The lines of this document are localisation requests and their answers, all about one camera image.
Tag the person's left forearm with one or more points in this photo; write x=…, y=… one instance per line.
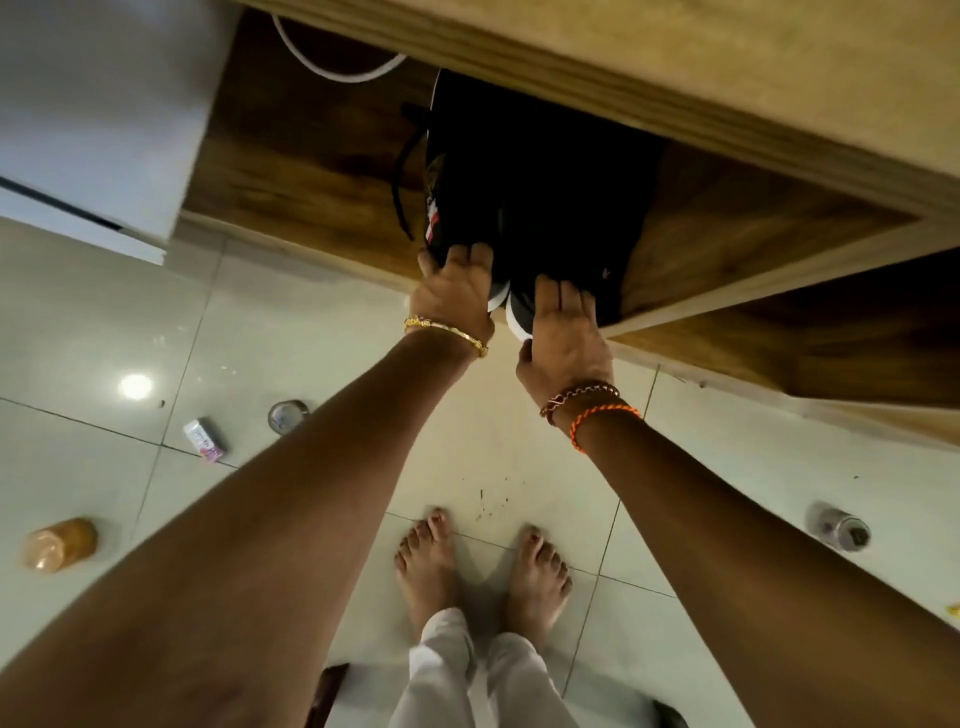
x=225, y=570

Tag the grey tape roll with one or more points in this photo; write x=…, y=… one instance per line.
x=287, y=416

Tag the clear tape roll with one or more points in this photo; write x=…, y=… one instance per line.
x=840, y=525

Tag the small white pink packet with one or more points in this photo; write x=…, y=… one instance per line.
x=203, y=438

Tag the person's right forearm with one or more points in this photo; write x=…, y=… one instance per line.
x=780, y=585

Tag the person's left hand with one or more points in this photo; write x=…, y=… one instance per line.
x=453, y=293

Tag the orange round jar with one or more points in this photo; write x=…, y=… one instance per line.
x=60, y=543

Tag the black sneaker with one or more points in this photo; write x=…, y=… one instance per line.
x=578, y=195
x=465, y=165

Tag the person's right hand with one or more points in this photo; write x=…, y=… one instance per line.
x=567, y=345

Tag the person's bare foot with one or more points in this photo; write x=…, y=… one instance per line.
x=537, y=582

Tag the white box under table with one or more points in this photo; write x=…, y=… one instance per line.
x=90, y=120

